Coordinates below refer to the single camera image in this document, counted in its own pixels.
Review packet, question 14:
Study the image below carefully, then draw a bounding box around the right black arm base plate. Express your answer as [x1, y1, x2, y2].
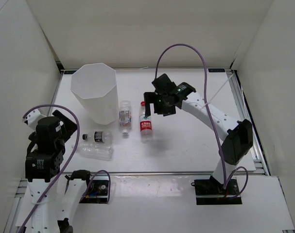
[191, 179, 242, 205]

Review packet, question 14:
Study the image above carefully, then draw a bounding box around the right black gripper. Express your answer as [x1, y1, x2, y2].
[144, 92, 176, 118]

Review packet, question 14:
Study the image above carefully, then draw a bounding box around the purple cable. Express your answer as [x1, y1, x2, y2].
[155, 44, 249, 198]
[17, 104, 111, 233]

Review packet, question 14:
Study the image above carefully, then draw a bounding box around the clear unlabelled plastic bottle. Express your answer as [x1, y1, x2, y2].
[76, 143, 114, 161]

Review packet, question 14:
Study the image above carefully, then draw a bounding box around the white cable tie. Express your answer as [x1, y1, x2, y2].
[200, 73, 234, 110]

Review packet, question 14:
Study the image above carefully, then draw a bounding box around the blue white label plastic bottle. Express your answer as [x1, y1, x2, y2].
[119, 100, 132, 138]

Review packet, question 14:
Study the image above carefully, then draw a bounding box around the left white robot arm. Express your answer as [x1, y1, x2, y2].
[25, 110, 94, 233]

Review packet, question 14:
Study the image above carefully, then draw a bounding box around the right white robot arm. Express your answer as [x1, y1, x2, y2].
[143, 74, 253, 194]

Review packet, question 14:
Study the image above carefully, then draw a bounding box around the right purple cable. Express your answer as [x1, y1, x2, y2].
[155, 44, 249, 198]

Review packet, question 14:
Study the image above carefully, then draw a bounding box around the black label plastic bottle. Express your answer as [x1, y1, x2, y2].
[82, 131, 113, 144]

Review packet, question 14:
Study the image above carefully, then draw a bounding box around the red label plastic bottle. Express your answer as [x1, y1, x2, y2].
[139, 101, 153, 143]

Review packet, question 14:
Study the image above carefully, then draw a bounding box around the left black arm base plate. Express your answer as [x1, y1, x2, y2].
[79, 174, 111, 204]

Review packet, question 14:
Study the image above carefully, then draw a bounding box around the white octagonal plastic bin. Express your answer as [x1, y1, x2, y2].
[70, 63, 118, 125]

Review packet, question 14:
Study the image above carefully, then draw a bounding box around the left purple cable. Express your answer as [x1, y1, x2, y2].
[17, 104, 111, 233]

